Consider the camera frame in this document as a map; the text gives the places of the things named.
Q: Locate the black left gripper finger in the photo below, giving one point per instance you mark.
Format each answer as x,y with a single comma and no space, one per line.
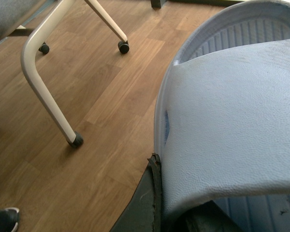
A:
143,212

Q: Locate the light blue slipper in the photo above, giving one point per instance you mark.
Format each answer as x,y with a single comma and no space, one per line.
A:
222,119

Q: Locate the black shoe of person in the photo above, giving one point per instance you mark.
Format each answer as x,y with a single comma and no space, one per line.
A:
9,219

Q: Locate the white office chair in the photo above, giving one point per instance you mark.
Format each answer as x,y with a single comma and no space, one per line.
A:
13,13

